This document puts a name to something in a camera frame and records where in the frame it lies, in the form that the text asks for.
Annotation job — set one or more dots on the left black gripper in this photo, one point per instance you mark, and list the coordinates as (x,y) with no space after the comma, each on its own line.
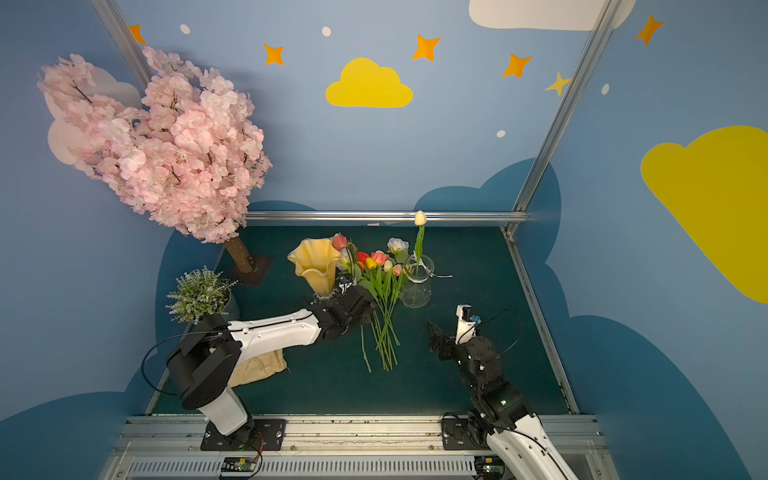
(353,303)

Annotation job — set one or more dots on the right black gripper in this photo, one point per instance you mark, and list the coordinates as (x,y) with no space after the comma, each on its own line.
(447,345)

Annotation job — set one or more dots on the white rose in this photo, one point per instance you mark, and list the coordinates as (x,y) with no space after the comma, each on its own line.
(346,269)
(398,249)

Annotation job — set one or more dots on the cream white tulip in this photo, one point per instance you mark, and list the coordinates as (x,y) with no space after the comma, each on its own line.
(420,221)

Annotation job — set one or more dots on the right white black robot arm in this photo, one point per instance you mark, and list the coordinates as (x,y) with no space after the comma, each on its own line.
(502,420)

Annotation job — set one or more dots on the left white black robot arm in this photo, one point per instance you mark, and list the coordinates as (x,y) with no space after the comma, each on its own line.
(205,359)

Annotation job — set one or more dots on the yellow wavy glass vase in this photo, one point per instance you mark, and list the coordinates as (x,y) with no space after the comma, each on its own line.
(315,261)

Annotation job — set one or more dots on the clear glass vase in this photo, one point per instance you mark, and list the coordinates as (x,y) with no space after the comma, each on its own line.
(417,290)

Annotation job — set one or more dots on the white rose on table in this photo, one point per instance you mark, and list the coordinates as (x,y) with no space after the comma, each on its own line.
(398,249)

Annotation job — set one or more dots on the beige cloth glove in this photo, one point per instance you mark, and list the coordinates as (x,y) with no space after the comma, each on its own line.
(258,368)

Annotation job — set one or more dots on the right circuit board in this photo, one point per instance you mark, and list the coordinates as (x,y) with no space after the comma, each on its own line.
(488,468)

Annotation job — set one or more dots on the circuit board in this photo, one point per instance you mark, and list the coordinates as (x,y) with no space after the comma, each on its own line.
(239,466)
(488,468)

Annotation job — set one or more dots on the small green potted plant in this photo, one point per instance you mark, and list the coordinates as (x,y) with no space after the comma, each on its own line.
(202,293)

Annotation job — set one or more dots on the left circuit board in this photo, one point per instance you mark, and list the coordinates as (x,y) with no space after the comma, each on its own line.
(239,466)

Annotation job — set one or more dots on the pink cherry blossom tree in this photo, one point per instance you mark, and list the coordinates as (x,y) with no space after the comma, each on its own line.
(188,157)

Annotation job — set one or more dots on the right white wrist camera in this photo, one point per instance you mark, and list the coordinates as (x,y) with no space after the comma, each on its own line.
(467,322)

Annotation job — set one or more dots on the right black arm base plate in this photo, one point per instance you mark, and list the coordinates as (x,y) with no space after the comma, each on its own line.
(458,433)

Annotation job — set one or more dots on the aluminium right frame post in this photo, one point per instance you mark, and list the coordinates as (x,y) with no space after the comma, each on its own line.
(585,66)

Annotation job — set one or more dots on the aluminium frame post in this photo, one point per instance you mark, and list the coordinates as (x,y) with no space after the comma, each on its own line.
(118,28)
(585,66)

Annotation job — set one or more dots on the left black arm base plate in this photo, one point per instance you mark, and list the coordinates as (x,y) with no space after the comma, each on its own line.
(255,435)

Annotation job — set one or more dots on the aluminium front rail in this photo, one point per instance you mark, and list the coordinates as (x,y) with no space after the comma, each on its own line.
(338,447)

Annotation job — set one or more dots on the aluminium left frame post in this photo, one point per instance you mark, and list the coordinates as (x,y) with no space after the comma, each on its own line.
(118,28)

